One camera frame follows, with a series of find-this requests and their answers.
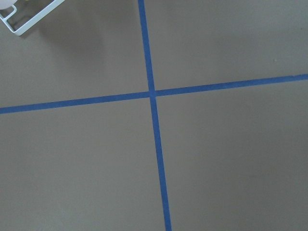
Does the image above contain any blue tape strip crosswise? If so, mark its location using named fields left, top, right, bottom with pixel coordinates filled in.
left=0, top=74, right=308, bottom=115

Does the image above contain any blue tape strip lengthwise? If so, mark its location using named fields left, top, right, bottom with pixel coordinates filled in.
left=138, top=0, right=172, bottom=231

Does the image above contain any white cup in rack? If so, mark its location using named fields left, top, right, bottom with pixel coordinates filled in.
left=0, top=0, right=17, bottom=10

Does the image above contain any white wire cup rack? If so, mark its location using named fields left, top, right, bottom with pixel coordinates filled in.
left=0, top=0, right=63, bottom=36

